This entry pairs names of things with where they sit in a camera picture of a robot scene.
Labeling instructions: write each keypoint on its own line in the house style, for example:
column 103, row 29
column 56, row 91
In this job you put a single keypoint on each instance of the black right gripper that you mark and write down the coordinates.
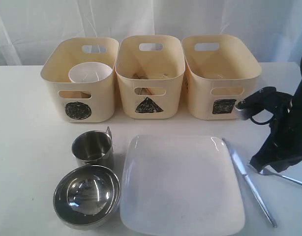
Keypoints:
column 283, row 146

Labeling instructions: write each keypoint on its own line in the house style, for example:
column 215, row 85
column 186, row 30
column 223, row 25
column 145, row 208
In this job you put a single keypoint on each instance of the steel table knife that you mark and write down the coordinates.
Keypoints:
column 241, row 168

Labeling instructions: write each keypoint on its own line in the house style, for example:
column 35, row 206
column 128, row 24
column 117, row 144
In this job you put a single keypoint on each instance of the steel fork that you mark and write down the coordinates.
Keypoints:
column 267, row 172

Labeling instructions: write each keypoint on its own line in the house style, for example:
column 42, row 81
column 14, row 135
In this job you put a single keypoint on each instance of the white square plate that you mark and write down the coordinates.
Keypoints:
column 180, row 185

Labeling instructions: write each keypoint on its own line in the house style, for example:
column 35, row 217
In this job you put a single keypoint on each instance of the wooden chopstick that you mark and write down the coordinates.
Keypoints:
column 138, row 89

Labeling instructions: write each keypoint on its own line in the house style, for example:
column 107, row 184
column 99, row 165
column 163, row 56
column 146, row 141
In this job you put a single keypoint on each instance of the steel mug wire handle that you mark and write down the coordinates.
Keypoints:
column 94, row 147

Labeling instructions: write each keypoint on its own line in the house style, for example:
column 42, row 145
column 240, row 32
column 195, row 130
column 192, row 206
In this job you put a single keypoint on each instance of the white round bowl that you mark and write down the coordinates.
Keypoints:
column 89, row 72

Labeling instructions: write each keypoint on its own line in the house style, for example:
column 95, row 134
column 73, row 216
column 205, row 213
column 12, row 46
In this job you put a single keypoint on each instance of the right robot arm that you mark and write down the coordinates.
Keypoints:
column 283, row 146

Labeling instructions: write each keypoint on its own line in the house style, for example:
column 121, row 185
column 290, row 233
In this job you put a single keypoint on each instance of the cream bin with square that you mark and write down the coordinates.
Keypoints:
column 220, row 72

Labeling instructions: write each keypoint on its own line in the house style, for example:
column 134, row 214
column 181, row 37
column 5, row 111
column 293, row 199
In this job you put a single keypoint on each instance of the cream bin with triangle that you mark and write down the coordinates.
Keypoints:
column 161, row 59

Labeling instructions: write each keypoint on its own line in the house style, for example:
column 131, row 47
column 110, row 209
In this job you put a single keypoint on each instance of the cream bin with circle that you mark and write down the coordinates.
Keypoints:
column 101, row 106

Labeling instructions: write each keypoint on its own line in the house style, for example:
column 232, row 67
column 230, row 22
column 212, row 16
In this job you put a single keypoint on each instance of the stainless steel bowl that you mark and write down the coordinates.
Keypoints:
column 87, row 197

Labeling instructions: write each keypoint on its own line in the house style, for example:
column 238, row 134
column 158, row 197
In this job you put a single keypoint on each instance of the white curtain backdrop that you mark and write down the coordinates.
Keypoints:
column 31, row 29

